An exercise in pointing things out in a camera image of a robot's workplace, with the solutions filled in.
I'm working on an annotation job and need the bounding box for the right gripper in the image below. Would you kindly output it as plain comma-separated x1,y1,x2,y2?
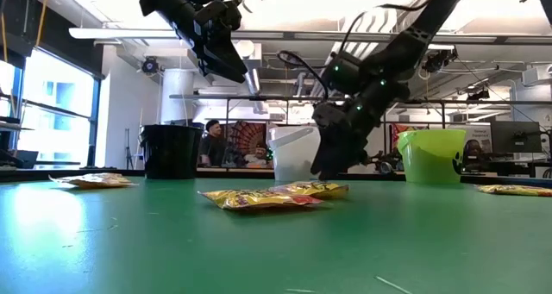
310,84,411,181

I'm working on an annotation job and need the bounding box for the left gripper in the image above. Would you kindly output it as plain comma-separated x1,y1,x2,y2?
170,0,249,84

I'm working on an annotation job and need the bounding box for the yellow Sour Patch Kids pack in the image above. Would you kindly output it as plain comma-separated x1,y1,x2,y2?
476,184,552,198
198,189,324,211
81,172,130,181
48,175,138,190
269,180,350,200

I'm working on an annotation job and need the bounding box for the white halloween bucket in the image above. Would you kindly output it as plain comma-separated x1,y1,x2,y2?
267,126,323,182

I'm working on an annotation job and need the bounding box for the green halloween bucket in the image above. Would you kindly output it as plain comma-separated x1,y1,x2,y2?
396,128,467,185

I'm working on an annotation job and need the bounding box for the black halloween bucket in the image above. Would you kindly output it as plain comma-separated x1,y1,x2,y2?
141,124,204,181

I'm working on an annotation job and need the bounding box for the white ceiling unit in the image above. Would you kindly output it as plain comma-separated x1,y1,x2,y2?
235,39,263,69

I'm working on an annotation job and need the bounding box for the white round pillar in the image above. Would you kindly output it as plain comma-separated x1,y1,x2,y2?
161,68,195,126

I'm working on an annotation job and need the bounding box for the person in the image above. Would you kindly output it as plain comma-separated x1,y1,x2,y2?
463,138,486,168
243,143,273,168
198,119,228,168

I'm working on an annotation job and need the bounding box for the white equipment sign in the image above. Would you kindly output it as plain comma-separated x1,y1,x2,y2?
467,124,492,141

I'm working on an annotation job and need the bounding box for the black computer monitor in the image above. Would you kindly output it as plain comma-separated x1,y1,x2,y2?
490,121,543,154

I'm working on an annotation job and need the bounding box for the silver air duct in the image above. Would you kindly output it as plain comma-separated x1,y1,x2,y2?
243,69,265,114

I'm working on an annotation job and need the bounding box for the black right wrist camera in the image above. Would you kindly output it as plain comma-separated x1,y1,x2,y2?
312,102,346,129

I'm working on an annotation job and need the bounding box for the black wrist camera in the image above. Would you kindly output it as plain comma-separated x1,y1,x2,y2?
312,102,346,129
202,0,243,33

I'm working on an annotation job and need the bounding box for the black metal rack frame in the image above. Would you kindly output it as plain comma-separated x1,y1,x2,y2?
168,93,552,174

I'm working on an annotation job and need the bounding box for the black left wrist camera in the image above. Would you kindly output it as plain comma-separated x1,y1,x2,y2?
202,0,243,33

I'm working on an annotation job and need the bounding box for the red patterned wall poster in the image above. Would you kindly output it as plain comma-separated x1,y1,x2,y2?
223,121,268,168

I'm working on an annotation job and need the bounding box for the black overhead camera rig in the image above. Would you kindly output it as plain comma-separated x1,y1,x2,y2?
424,47,459,74

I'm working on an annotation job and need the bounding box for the black table frame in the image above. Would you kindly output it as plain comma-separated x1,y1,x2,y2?
0,166,552,185

